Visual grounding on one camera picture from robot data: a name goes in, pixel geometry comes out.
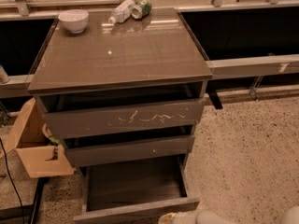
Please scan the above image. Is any grey drawer cabinet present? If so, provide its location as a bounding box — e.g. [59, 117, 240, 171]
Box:
[27, 7, 213, 173]

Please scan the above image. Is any grey middle drawer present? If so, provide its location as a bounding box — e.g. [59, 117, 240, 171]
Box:
[65, 134, 195, 167]

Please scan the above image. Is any black cable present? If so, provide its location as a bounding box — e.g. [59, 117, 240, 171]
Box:
[0, 137, 26, 224]

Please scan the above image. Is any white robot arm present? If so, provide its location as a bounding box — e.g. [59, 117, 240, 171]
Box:
[158, 206, 299, 224]

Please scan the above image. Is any grey bottom drawer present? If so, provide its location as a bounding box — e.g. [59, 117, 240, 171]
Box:
[74, 156, 199, 224]

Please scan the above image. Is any clear plastic bottle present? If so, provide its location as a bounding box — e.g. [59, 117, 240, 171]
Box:
[108, 0, 135, 24]

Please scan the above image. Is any green drink can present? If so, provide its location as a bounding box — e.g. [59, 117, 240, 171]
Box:
[132, 0, 151, 20]

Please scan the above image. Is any brown cardboard box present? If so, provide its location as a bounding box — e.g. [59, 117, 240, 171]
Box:
[4, 98, 74, 178]

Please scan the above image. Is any black table leg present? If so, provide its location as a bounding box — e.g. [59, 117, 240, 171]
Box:
[28, 177, 50, 224]

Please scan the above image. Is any white ceramic bowl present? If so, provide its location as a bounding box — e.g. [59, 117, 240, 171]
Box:
[58, 9, 89, 34]

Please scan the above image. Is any scratched grey top drawer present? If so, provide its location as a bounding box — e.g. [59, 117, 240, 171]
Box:
[44, 99, 205, 139]

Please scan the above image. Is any metal railing frame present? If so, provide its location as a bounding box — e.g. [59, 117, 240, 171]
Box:
[0, 0, 298, 98]

